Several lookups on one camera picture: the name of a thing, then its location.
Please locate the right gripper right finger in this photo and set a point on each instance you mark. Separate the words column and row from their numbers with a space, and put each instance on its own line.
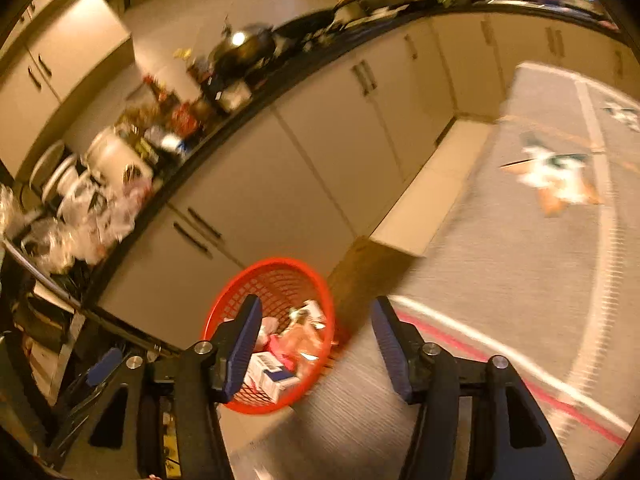
column 476, row 420

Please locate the pile of plastic bags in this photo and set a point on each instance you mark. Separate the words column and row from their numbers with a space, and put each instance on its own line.
column 90, row 221

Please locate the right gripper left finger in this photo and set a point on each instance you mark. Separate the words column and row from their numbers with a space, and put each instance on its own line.
column 191, row 386

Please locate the black countertop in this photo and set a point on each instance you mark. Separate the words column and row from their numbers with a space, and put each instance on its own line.
column 87, row 283

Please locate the steel pot with lid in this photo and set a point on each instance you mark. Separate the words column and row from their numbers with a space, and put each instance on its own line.
column 240, row 49

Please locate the grey star tablecloth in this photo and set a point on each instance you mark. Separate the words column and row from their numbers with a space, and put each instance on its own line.
column 537, row 259

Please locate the orange carton box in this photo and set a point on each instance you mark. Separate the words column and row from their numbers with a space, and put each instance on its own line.
column 300, row 342

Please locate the black wok with handle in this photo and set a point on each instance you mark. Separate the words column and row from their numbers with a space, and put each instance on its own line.
column 310, row 23

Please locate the white and blue carton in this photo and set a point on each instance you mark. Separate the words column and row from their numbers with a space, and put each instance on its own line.
column 267, row 375

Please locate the lower kitchen cabinets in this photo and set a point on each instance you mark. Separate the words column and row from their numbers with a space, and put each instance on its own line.
column 325, row 162

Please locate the white electric kettle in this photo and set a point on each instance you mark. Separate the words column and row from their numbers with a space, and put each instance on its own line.
column 114, row 160

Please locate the red plastic basket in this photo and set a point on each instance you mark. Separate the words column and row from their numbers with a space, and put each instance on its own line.
column 290, row 292

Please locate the upper wall cabinets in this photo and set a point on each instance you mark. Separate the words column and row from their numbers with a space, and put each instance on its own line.
column 58, row 56

